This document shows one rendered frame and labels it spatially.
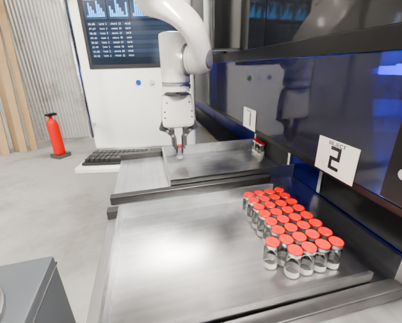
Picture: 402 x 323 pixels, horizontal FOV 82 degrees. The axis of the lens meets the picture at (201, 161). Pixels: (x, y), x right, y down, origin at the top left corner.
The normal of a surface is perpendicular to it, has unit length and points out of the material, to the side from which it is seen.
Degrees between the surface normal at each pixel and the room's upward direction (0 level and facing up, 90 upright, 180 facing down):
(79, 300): 0
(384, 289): 0
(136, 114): 90
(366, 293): 0
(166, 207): 90
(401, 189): 90
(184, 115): 93
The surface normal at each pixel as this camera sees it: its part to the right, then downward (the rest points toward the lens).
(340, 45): -0.97, 0.11
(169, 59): -0.31, 0.36
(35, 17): 0.26, 0.36
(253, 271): -0.03, -0.92
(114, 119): 0.04, 0.38
